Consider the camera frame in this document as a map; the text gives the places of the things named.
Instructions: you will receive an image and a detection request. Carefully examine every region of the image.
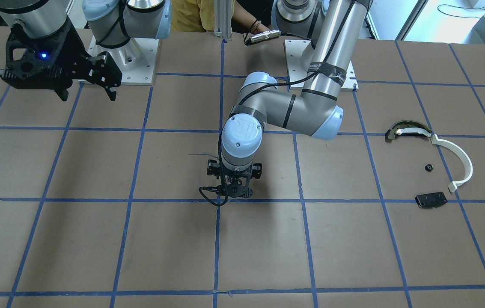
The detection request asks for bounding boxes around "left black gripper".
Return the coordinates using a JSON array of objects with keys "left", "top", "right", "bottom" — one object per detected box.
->
[{"left": 206, "top": 160, "right": 262, "bottom": 198}]

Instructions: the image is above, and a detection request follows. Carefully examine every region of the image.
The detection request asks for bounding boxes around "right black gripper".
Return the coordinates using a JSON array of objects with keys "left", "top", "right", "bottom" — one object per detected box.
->
[{"left": 2, "top": 19, "right": 122, "bottom": 102}]

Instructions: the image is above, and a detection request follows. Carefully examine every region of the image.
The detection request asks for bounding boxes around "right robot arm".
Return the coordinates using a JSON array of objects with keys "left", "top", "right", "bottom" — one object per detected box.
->
[{"left": 0, "top": 0, "right": 173, "bottom": 101}]

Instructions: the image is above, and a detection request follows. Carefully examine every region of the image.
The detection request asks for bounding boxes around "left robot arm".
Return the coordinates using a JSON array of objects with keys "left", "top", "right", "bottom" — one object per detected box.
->
[{"left": 199, "top": 0, "right": 373, "bottom": 199}]

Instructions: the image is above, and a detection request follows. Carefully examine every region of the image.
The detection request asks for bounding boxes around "person in yellow shirt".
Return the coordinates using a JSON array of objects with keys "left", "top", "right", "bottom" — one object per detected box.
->
[{"left": 171, "top": 0, "right": 271, "bottom": 35}]

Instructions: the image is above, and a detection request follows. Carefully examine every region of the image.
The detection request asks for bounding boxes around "olive brake shoe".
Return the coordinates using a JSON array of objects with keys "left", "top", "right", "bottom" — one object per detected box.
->
[{"left": 385, "top": 120, "right": 432, "bottom": 142}]

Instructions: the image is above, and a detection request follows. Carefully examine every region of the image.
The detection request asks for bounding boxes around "white curved plastic arc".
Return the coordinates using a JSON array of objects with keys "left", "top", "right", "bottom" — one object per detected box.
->
[{"left": 431, "top": 134, "right": 474, "bottom": 193}]

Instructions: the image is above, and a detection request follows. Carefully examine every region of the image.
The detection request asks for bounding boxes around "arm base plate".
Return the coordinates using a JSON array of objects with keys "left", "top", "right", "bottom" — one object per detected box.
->
[
  {"left": 284, "top": 39, "right": 359, "bottom": 91},
  {"left": 88, "top": 37, "right": 161, "bottom": 86}
]

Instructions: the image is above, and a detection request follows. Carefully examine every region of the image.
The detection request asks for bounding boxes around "aluminium frame post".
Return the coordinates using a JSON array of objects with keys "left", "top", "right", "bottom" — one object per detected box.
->
[{"left": 214, "top": 0, "right": 234, "bottom": 41}]

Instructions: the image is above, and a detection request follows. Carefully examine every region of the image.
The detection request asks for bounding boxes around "black flat bracket plate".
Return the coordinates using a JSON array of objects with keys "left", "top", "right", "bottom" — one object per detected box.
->
[{"left": 414, "top": 192, "right": 447, "bottom": 209}]

